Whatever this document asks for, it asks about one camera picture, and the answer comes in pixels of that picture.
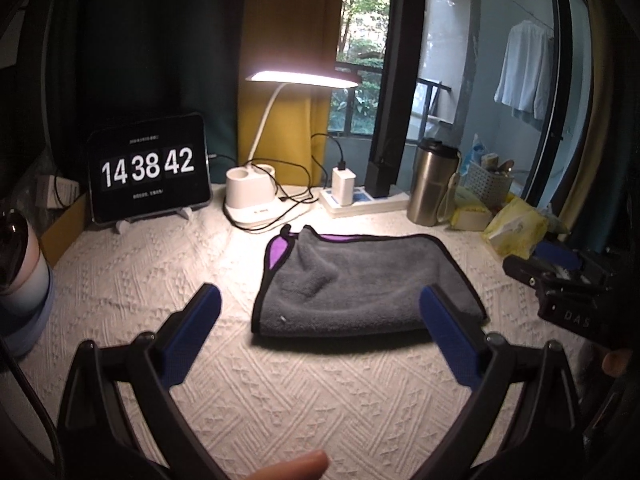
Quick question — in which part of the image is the grey and purple towel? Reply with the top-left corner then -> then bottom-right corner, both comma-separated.
250,226 -> 488,338

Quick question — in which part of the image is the person's right hand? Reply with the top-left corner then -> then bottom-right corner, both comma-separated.
602,350 -> 631,378

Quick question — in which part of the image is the person's left hand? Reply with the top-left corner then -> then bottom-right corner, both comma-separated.
246,450 -> 330,480

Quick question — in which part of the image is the yellow tissue pack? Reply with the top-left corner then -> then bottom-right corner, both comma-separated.
482,197 -> 549,259

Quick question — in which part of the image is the white plastic basket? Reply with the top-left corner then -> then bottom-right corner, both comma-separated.
463,162 -> 513,208

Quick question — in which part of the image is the pale yellow box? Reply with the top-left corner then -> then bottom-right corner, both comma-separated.
449,186 -> 494,232

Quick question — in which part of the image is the white textured tablecloth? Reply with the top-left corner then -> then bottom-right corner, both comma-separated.
19,182 -> 591,480

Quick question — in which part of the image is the white tablet stand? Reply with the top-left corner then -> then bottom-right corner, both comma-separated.
114,207 -> 194,235

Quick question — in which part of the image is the stainless steel tumbler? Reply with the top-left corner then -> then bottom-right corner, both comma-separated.
407,138 -> 460,226

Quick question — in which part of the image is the brown cardboard box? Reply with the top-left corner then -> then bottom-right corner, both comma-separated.
40,194 -> 91,266

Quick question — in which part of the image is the white desk lamp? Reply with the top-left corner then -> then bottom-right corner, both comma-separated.
222,67 -> 361,233

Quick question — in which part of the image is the white and blue cup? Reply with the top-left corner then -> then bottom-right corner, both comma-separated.
1,209 -> 54,359

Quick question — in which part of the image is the white power strip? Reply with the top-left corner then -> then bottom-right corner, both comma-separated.
319,185 -> 409,218

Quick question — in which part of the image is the hanging white shirt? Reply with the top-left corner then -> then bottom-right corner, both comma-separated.
494,20 -> 552,122

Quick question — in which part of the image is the black tablet showing clock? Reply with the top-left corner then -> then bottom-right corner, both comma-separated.
88,113 -> 212,226

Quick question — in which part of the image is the white power adapter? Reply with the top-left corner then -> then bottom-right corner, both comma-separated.
332,160 -> 356,207

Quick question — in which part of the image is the yellow curtain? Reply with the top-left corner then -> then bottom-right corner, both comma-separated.
238,0 -> 342,185

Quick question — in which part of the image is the black charging cable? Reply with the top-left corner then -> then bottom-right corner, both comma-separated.
221,132 -> 347,233

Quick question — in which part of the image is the black monitor stand post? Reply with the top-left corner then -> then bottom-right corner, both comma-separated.
364,0 -> 426,198

